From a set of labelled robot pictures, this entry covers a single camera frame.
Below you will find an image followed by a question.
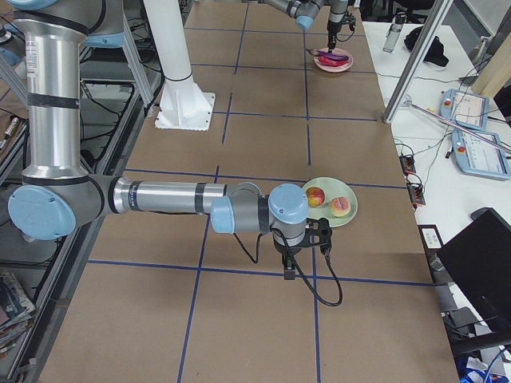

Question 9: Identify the purple eggplant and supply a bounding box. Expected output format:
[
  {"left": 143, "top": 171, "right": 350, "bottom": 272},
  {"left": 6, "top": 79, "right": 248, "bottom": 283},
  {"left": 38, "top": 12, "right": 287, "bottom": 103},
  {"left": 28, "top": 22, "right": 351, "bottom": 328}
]
[{"left": 306, "top": 49, "right": 349, "bottom": 61}]

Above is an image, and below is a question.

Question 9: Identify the red pepper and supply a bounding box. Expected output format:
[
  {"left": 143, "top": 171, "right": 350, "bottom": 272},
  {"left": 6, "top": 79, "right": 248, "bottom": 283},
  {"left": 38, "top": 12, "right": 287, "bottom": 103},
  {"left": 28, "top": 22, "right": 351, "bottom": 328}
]
[{"left": 318, "top": 57, "right": 348, "bottom": 67}]

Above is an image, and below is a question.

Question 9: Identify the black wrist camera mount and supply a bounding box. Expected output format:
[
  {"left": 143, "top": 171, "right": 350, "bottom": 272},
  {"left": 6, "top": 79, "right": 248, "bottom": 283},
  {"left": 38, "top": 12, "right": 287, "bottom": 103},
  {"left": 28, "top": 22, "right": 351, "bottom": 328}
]
[{"left": 299, "top": 218, "right": 332, "bottom": 257}]

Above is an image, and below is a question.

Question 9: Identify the orange black electronics board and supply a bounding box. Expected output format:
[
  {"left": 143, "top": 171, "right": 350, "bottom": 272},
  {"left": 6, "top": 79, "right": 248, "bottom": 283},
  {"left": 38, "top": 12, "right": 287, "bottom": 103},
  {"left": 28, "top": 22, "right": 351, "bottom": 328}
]
[{"left": 399, "top": 154, "right": 426, "bottom": 210}]

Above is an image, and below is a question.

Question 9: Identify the lower teach pendant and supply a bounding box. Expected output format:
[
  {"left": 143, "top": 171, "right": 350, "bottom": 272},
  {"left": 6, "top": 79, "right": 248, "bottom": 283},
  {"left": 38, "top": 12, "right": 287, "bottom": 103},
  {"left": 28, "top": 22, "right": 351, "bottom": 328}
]
[{"left": 451, "top": 129, "right": 510, "bottom": 180}]

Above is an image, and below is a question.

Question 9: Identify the pink green peach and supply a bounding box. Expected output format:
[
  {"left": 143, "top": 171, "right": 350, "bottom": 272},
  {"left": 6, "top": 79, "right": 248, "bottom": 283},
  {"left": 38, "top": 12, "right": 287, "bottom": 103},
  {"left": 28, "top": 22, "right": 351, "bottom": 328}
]
[{"left": 329, "top": 196, "right": 351, "bottom": 218}]

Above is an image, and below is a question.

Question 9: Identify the black bag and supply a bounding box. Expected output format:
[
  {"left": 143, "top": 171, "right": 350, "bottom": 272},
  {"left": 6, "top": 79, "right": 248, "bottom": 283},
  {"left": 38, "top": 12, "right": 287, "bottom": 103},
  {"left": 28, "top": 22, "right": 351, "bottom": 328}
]
[{"left": 403, "top": 26, "right": 450, "bottom": 68}]

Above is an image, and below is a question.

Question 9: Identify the black laptop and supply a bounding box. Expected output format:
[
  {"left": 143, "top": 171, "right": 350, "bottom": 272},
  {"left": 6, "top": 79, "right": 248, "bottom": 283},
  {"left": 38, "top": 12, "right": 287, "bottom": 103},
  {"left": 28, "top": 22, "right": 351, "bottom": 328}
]
[{"left": 437, "top": 209, "right": 510, "bottom": 332}]

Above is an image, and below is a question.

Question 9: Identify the stack of magazines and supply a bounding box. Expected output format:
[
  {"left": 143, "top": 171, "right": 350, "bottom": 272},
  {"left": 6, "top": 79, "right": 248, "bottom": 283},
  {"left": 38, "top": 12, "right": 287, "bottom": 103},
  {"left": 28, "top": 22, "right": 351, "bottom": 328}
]
[{"left": 1, "top": 269, "right": 36, "bottom": 357}]

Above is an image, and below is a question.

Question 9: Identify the red apple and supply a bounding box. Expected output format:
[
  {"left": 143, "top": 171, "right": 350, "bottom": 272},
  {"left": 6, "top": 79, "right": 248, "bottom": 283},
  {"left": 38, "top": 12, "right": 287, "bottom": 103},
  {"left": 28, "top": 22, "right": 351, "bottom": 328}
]
[{"left": 306, "top": 186, "right": 326, "bottom": 208}]

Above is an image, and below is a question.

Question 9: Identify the white pillar base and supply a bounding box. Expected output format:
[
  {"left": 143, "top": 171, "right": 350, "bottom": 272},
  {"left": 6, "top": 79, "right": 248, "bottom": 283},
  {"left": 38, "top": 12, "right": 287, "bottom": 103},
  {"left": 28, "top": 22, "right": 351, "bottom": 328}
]
[{"left": 144, "top": 0, "right": 216, "bottom": 131}]

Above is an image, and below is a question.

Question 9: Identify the upper teach pendant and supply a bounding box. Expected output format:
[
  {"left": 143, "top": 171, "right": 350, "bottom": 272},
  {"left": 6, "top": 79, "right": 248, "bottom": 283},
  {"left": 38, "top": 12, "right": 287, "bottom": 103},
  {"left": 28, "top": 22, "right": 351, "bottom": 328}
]
[{"left": 439, "top": 89, "right": 489, "bottom": 131}]

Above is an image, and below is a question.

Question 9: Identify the clear water bottle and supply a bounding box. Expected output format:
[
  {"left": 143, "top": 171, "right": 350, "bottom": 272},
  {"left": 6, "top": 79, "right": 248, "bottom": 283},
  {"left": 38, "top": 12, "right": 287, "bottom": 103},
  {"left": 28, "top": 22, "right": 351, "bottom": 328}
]
[{"left": 382, "top": 11, "right": 407, "bottom": 53}]

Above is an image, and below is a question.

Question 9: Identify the aluminium frame post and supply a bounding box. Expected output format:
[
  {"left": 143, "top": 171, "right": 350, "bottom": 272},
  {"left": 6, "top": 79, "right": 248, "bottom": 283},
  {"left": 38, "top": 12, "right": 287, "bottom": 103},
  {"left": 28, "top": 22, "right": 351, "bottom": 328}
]
[{"left": 382, "top": 0, "right": 454, "bottom": 124}]

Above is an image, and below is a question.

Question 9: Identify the pink plate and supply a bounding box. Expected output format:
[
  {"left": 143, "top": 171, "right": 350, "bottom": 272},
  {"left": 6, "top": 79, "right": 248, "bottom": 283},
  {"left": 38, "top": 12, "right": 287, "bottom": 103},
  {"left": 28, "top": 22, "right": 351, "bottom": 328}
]
[{"left": 313, "top": 48, "right": 354, "bottom": 73}]

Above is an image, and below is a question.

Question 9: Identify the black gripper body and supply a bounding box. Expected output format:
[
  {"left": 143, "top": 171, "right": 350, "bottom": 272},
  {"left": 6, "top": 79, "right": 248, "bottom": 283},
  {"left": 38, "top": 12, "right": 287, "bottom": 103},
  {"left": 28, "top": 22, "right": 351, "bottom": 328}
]
[
  {"left": 273, "top": 236, "right": 301, "bottom": 280},
  {"left": 327, "top": 10, "right": 356, "bottom": 53}
]

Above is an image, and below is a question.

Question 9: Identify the white desk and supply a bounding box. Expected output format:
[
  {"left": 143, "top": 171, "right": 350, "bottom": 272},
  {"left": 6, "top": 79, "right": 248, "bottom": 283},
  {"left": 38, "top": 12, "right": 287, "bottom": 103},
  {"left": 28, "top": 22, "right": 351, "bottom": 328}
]
[{"left": 363, "top": 22, "right": 510, "bottom": 241}]

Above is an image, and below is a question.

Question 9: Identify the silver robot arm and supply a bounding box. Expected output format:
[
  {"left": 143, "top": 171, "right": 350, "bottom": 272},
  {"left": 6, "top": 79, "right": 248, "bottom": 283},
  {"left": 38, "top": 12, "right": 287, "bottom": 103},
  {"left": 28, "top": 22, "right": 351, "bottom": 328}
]
[
  {"left": 8, "top": 1, "right": 312, "bottom": 279},
  {"left": 260, "top": 0, "right": 356, "bottom": 53}
]

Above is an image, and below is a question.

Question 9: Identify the teach pendant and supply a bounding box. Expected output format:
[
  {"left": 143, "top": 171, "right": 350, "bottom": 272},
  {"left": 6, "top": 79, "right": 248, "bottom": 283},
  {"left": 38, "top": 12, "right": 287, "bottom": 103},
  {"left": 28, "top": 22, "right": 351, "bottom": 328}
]
[
  {"left": 451, "top": 129, "right": 510, "bottom": 180},
  {"left": 439, "top": 89, "right": 489, "bottom": 131}
]

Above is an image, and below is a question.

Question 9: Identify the light green plate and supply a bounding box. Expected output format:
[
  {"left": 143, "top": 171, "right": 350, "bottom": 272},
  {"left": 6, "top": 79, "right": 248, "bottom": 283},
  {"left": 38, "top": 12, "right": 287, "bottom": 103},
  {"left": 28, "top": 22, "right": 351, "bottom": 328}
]
[{"left": 303, "top": 177, "right": 358, "bottom": 227}]

